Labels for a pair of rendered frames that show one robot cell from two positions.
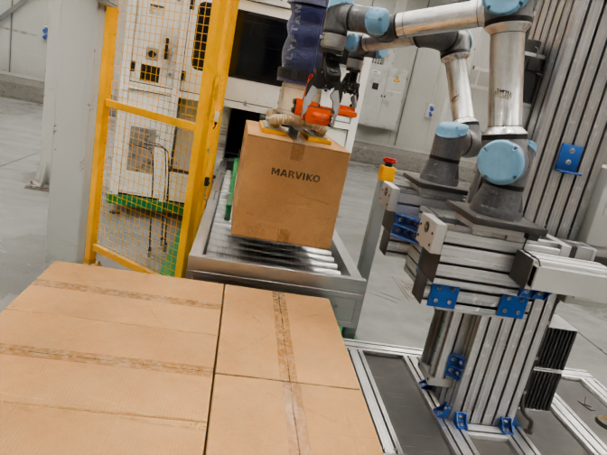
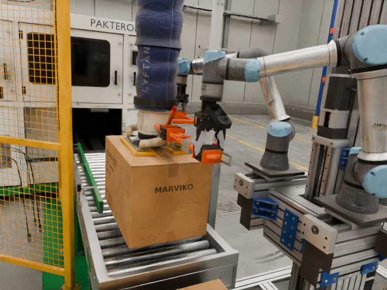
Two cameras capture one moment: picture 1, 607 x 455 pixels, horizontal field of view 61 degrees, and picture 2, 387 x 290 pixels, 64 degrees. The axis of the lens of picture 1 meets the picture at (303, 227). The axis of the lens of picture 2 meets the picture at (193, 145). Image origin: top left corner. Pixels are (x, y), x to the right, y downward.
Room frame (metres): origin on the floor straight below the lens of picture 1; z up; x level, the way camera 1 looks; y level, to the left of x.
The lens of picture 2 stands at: (0.66, 0.39, 1.50)
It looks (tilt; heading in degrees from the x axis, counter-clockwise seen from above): 14 degrees down; 343
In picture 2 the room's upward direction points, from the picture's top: 4 degrees clockwise
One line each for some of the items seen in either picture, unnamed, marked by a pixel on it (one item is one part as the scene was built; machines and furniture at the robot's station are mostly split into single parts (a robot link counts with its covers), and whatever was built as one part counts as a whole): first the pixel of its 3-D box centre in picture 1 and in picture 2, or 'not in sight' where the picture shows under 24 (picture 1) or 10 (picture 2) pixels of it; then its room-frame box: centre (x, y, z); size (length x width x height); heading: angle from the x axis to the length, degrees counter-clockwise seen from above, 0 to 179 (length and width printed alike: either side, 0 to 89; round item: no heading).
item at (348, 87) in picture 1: (350, 81); (181, 93); (2.57, -0.09, 1.35); 0.09 x 0.08 x 0.12; 10
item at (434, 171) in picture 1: (441, 169); (275, 157); (2.03, -0.48, 1.09); 0.15 x 0.15 x 0.10
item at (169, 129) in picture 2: (304, 107); (171, 133); (2.01, 0.08, 1.21); 0.10 x 0.08 x 0.06; 100
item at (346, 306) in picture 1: (274, 299); (173, 289); (1.89, 0.06, 0.48); 0.70 x 0.03 x 0.15; 99
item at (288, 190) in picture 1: (284, 179); (152, 182); (2.26, 0.13, 0.89); 0.60 x 0.40 x 0.40; 10
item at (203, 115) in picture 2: (327, 69); (208, 113); (1.69, 0.03, 1.36); 0.09 x 0.08 x 0.12; 10
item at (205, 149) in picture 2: (316, 115); (206, 153); (1.67, 0.03, 1.21); 0.08 x 0.07 x 0.05; 10
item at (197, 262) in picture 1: (278, 273); (174, 269); (1.89, 0.06, 0.58); 0.70 x 0.03 x 0.06; 99
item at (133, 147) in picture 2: (272, 124); (136, 142); (2.25, 0.22, 1.11); 0.34 x 0.10 x 0.05; 10
